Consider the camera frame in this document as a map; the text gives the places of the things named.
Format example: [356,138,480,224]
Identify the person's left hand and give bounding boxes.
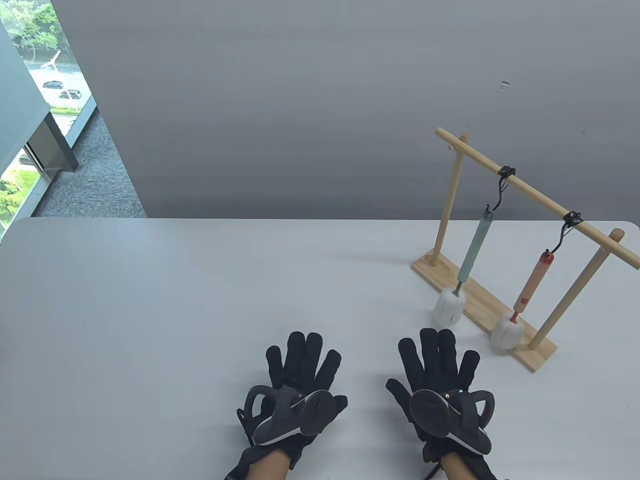
[237,331,348,471]

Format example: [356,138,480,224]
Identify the person's right hand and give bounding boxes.
[386,327,496,463]

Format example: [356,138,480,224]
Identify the green handle cup brush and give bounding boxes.
[432,210,495,326]

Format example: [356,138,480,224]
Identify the pink handle cup brush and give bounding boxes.
[490,251,555,350]

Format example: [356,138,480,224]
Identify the black s-hook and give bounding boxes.
[543,211,584,258]
[486,166,517,216]

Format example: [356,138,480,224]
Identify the person's left forearm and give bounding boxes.
[247,450,291,480]

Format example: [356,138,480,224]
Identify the person's right forearm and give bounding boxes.
[442,457,481,480]

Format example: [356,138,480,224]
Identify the dark grey handheld controller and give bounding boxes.
[243,385,337,447]
[409,387,496,455]

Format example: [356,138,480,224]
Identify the wooden hanging rack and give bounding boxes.
[411,127,640,374]

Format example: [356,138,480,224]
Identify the grey window pillar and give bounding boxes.
[0,22,81,173]

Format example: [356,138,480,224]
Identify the glass window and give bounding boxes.
[0,0,97,241]

